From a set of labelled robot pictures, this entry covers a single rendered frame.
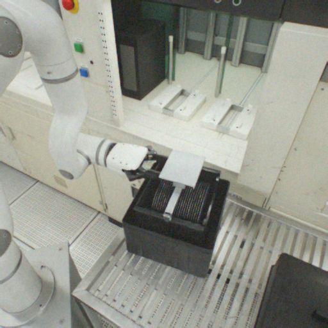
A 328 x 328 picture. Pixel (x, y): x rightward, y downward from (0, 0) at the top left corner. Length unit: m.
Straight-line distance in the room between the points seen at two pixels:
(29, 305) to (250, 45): 1.61
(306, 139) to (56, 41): 0.72
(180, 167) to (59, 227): 1.41
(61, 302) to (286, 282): 0.64
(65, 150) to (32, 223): 1.41
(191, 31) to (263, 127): 1.17
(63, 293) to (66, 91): 0.59
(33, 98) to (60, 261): 0.92
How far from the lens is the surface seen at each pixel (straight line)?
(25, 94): 1.70
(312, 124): 0.92
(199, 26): 1.91
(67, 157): 0.79
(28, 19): 0.65
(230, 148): 1.19
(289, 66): 0.79
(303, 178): 1.04
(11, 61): 0.54
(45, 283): 1.00
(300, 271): 0.94
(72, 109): 0.76
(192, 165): 0.79
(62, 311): 0.96
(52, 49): 0.68
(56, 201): 2.21
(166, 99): 1.40
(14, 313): 1.00
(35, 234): 2.09
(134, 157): 0.82
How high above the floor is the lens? 1.63
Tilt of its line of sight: 44 degrees down
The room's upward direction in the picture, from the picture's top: straight up
